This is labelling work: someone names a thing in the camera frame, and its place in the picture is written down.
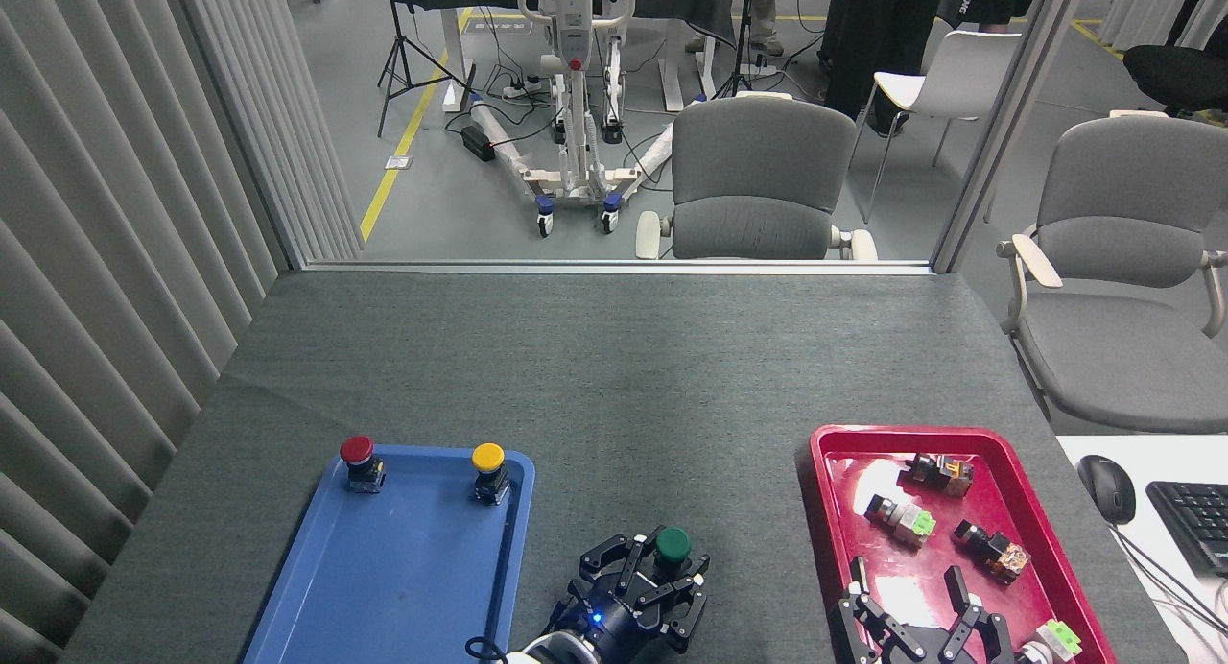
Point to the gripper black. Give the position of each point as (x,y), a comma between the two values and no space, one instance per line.
(609,621)
(923,648)

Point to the green push button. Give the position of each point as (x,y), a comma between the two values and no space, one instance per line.
(673,543)

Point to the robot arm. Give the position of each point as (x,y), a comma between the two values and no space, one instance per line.
(552,652)

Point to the yellow push button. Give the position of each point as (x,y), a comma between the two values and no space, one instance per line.
(488,456)

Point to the red push button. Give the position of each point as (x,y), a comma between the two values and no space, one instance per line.
(357,450)

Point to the red plastic tray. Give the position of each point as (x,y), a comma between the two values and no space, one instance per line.
(1003,499)

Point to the black computer mouse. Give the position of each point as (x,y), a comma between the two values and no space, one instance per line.
(1106,488)

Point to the blue plastic tray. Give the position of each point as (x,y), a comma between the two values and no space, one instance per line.
(403,568)

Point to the black keyboard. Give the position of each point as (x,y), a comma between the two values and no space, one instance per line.
(1194,525)

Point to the grey office chair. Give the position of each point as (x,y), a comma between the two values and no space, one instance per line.
(758,155)
(1122,347)

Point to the black power box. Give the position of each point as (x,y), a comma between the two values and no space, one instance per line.
(477,143)

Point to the white floor plate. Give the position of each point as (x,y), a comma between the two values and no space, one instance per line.
(398,162)

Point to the white power strip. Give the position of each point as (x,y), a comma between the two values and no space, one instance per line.
(523,90)

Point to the white stand on wheels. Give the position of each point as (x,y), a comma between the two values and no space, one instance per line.
(574,31)

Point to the black tripod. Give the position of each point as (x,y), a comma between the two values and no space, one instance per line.
(743,31)
(394,16)

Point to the white plastic chair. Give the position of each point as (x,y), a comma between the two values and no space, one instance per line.
(959,69)

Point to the grey pleated partition panel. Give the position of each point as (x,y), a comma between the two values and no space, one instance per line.
(115,261)

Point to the black switch with orange block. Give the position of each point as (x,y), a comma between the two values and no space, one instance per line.
(935,472)
(988,549)

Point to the grey switch with green block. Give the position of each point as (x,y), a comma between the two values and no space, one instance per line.
(897,517)

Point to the white switch with green block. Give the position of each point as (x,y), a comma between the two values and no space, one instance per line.
(1055,637)

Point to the silver aluminium post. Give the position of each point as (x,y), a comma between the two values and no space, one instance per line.
(1007,117)

